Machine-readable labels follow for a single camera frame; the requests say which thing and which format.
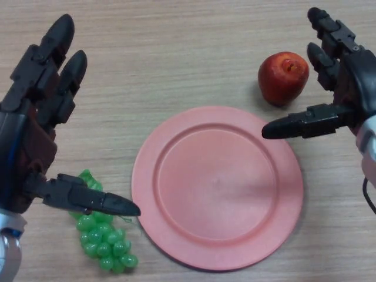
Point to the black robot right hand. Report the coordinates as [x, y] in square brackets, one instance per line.
[355, 82]

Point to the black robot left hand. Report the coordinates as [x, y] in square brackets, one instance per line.
[26, 132]

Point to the pink round plate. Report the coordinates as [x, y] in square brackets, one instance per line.
[217, 188]

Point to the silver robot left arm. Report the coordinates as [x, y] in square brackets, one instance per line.
[10, 246]

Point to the red apple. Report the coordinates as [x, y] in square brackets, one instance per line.
[280, 80]

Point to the green grape bunch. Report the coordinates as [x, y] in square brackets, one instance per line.
[100, 238]

